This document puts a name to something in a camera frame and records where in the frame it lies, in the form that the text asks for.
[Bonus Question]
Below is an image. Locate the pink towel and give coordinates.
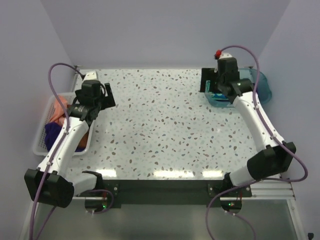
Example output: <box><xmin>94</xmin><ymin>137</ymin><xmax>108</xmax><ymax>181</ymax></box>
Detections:
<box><xmin>49</xmin><ymin>95</ymin><xmax>68</xmax><ymax>127</ymax></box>

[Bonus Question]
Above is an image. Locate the brown towel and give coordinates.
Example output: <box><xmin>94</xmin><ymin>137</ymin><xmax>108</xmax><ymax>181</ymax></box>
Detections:
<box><xmin>75</xmin><ymin>131</ymin><xmax>89</xmax><ymax>152</ymax></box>

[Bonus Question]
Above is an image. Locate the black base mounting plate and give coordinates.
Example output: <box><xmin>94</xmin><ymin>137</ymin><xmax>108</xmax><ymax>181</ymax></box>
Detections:
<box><xmin>74</xmin><ymin>179</ymin><xmax>251</xmax><ymax>210</ymax></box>

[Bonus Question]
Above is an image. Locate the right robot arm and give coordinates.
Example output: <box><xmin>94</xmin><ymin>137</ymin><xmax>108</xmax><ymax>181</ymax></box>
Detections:
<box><xmin>200</xmin><ymin>53</ymin><xmax>297</xmax><ymax>197</ymax></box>

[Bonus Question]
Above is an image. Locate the white plastic laundry basket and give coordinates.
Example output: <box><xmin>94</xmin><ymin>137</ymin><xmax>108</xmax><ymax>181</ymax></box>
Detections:
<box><xmin>32</xmin><ymin>95</ymin><xmax>95</xmax><ymax>156</ymax></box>

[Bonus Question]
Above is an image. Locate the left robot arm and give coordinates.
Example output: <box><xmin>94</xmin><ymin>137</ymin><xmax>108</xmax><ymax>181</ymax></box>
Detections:
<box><xmin>24</xmin><ymin>80</ymin><xmax>116</xmax><ymax>208</ymax></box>

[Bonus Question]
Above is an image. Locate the teal translucent plastic bin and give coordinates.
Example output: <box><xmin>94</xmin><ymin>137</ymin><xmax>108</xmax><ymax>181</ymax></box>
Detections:
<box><xmin>209</xmin><ymin>67</ymin><xmax>272</xmax><ymax>108</ymax></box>

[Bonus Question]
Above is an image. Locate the yellow green patterned towel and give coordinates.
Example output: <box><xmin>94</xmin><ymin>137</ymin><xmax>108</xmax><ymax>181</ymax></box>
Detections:
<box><xmin>204</xmin><ymin>80</ymin><xmax>230</xmax><ymax>104</ymax></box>

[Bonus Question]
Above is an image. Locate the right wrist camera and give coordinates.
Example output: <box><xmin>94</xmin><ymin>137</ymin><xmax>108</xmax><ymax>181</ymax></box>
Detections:
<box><xmin>214</xmin><ymin>49</ymin><xmax>233</xmax><ymax>60</ymax></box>

